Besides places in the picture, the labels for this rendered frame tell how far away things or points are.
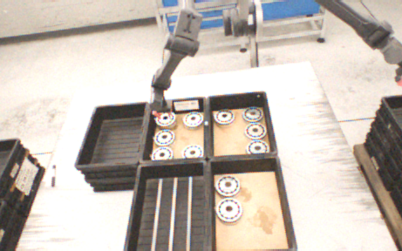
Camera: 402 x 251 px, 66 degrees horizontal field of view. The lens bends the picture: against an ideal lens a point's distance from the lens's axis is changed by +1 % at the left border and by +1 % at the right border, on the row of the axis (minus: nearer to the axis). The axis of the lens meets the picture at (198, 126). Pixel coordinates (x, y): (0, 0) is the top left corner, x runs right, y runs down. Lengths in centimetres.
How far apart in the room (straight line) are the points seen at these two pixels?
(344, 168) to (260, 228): 56
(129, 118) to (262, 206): 86
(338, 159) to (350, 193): 18
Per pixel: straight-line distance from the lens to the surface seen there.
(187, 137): 154
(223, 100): 159
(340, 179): 158
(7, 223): 226
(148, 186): 142
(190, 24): 104
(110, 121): 175
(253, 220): 127
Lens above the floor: 198
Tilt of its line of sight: 47 degrees down
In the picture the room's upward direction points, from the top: 11 degrees counter-clockwise
